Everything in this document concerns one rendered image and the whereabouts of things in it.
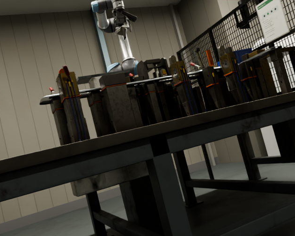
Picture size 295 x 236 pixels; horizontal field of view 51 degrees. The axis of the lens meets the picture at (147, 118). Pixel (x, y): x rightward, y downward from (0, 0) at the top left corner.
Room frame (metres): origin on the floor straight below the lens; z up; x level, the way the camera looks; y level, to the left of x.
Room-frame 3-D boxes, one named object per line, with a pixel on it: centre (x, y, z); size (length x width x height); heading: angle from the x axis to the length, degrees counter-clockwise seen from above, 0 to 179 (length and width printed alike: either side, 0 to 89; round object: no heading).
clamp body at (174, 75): (1.77, -0.25, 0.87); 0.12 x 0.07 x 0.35; 25
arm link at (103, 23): (2.39, 0.15, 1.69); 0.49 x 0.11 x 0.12; 5
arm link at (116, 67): (2.52, 0.16, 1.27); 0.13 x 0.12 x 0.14; 95
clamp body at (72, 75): (1.49, 0.34, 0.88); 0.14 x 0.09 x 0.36; 25
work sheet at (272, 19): (2.26, -1.08, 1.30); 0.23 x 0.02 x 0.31; 25
